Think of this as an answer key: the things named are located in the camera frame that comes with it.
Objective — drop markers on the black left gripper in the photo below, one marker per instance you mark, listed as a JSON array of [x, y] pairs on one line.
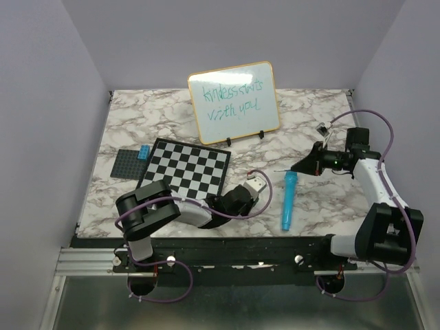
[[250, 203]]

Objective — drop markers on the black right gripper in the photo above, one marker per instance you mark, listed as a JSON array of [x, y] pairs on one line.
[[313, 163]]

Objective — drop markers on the yellow framed whiteboard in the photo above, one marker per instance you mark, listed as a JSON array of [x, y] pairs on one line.
[[234, 102]]

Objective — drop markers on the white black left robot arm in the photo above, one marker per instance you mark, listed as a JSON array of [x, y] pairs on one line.
[[151, 207]]

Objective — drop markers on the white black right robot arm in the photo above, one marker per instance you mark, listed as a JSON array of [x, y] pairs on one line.
[[391, 228]]

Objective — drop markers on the black whiteboard stand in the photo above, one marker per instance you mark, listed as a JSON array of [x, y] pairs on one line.
[[245, 137]]

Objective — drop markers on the blue toy microphone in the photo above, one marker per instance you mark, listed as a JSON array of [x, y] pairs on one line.
[[291, 179]]

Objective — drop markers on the black white chessboard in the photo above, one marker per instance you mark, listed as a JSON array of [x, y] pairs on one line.
[[191, 170]]

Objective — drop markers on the blue lego brick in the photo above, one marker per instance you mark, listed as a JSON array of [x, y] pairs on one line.
[[143, 153]]

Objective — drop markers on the dark grey lego baseplate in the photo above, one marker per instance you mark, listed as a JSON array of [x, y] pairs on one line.
[[127, 166]]

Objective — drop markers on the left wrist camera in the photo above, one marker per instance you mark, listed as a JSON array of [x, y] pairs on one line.
[[255, 186]]

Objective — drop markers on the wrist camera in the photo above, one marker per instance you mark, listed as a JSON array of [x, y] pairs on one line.
[[325, 130], [255, 186]]

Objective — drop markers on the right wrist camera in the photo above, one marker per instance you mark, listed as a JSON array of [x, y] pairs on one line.
[[325, 130]]

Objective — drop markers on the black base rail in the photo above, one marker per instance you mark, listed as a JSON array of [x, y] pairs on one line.
[[233, 261]]

